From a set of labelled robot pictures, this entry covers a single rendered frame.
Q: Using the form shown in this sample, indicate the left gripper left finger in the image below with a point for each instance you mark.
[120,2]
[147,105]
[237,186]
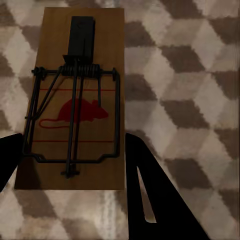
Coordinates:
[10,156]

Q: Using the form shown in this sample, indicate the mousetrap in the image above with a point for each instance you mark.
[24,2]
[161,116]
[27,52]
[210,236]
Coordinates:
[74,133]

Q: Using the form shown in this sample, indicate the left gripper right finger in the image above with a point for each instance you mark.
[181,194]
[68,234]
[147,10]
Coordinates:
[174,219]

